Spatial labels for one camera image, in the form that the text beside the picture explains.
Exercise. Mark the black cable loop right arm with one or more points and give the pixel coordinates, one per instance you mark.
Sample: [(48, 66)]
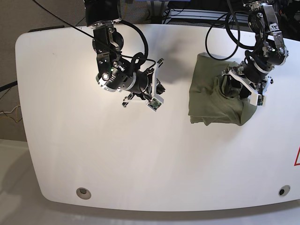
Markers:
[(135, 52)]

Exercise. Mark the aluminium frame rail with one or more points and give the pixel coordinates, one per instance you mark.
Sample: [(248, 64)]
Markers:
[(196, 15)]

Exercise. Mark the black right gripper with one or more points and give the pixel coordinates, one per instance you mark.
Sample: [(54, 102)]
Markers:
[(144, 81)]

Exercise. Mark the olive green T-shirt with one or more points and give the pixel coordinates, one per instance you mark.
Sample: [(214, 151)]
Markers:
[(208, 100)]

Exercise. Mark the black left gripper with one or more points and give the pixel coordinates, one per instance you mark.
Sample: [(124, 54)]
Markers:
[(253, 72)]

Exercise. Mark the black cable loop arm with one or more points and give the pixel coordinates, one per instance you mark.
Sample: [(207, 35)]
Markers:
[(218, 44), (135, 52)]

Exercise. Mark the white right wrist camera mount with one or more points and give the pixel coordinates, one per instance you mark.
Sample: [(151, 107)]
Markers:
[(152, 100)]

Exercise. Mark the right table cable grommet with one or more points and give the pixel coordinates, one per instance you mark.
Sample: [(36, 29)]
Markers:
[(284, 190)]

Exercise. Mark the table cable grommet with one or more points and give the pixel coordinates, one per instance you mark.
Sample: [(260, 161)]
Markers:
[(83, 193), (284, 190)]

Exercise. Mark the left table cable grommet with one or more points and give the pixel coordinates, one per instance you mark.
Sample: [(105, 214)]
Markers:
[(83, 193)]

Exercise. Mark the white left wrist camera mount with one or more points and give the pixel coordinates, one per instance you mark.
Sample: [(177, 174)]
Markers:
[(257, 90)]

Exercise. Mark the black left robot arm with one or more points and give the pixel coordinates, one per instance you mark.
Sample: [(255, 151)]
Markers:
[(269, 49)]

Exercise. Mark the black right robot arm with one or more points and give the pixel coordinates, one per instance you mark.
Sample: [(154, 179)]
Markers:
[(115, 71)]

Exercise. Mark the red triangle sticker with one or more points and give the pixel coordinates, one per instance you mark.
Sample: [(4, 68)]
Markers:
[(297, 160)]

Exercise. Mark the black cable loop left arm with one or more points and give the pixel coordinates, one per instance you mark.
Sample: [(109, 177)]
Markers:
[(218, 44)]

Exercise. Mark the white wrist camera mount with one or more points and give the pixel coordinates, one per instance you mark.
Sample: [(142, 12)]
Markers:
[(257, 90), (152, 100)]

